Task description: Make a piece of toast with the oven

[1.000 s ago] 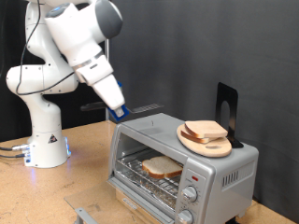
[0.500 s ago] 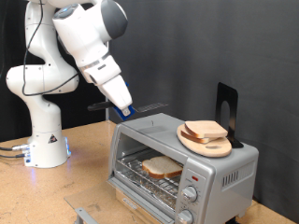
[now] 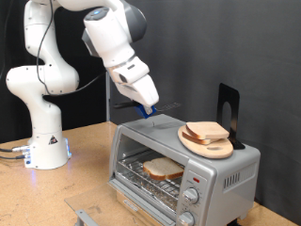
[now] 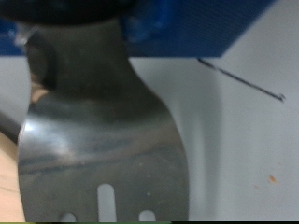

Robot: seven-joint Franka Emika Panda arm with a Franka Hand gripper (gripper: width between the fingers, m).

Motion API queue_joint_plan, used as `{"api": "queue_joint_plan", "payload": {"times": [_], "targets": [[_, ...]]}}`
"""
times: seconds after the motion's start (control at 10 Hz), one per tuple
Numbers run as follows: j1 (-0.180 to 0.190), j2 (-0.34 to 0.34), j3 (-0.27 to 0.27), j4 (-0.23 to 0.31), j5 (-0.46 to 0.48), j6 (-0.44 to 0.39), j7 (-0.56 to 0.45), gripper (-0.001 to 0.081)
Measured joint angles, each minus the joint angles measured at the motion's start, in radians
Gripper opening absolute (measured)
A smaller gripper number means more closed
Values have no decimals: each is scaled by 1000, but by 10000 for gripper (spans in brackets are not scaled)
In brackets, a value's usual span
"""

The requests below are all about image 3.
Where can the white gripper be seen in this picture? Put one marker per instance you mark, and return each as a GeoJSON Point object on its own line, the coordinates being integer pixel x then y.
{"type": "Point", "coordinates": [138, 84]}

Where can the round wooden cutting board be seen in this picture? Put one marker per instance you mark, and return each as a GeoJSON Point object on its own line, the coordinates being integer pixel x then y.
{"type": "Point", "coordinates": [216, 151]}

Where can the metal pole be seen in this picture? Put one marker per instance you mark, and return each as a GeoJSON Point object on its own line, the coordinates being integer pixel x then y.
{"type": "Point", "coordinates": [108, 103]}

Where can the white bread slice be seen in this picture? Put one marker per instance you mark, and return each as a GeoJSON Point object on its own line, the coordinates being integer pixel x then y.
{"type": "Point", "coordinates": [189, 138]}
{"type": "Point", "coordinates": [163, 168]}

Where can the silver oven knob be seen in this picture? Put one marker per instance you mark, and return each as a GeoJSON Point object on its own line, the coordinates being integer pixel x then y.
{"type": "Point", "coordinates": [186, 218]}
{"type": "Point", "coordinates": [191, 196]}

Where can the light brown bread slice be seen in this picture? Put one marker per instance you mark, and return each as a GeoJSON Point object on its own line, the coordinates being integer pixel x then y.
{"type": "Point", "coordinates": [208, 129]}

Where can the red oven indicator light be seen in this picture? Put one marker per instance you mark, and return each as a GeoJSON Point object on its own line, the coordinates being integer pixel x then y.
{"type": "Point", "coordinates": [196, 180]}

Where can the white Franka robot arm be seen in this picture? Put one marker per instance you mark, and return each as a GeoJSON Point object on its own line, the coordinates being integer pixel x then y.
{"type": "Point", "coordinates": [37, 81]}

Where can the black metal bookend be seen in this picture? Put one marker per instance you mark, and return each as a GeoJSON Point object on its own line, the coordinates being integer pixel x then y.
{"type": "Point", "coordinates": [229, 94]}

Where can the glass oven door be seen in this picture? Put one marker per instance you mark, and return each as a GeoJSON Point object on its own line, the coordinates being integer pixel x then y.
{"type": "Point", "coordinates": [94, 201]}

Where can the silver toaster oven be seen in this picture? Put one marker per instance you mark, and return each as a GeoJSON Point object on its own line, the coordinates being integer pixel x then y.
{"type": "Point", "coordinates": [232, 201]}

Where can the spatula with blue grip block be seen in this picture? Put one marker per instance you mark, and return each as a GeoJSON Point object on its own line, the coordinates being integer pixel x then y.
{"type": "Point", "coordinates": [141, 111]}

